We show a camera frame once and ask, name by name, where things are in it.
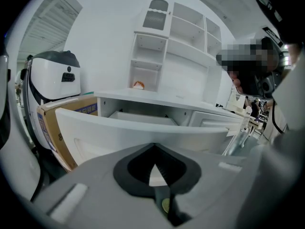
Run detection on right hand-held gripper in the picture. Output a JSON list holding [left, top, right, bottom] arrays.
[[254, 0, 305, 46]]

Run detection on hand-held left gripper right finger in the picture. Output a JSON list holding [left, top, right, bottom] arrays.
[[154, 142, 253, 229]]

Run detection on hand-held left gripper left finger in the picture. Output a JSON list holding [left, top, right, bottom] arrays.
[[32, 142, 173, 229]]

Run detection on white desk drawer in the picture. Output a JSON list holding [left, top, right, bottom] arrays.
[[55, 108, 236, 168]]

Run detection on person's right forearm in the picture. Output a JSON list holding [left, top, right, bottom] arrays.
[[287, 43, 305, 68]]

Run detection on white panelled drawer front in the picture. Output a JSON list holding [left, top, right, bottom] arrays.
[[189, 110, 243, 135]]

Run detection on white desk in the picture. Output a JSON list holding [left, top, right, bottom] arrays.
[[94, 88, 246, 156]]

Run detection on person's white shirt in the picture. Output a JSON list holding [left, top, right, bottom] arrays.
[[262, 56, 305, 152]]

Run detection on brown cardboard box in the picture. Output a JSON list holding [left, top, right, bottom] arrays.
[[37, 95, 98, 173]]

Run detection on white ornate furniture piece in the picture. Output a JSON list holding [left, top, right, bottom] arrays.
[[228, 89, 260, 147]]

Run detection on white curved machine shell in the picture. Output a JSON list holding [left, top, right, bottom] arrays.
[[0, 53, 41, 201]]

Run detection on white shelf hutch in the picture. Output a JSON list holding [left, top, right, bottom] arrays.
[[130, 0, 229, 107]]

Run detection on orange and white toy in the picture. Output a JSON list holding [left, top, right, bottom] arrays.
[[132, 80, 146, 90]]

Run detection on white machine with black top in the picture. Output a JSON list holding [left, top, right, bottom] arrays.
[[22, 50, 81, 152]]

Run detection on black head-worn camera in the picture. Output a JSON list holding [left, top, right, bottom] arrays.
[[238, 37, 286, 98]]

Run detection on black cable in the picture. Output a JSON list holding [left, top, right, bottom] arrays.
[[271, 99, 286, 135]]

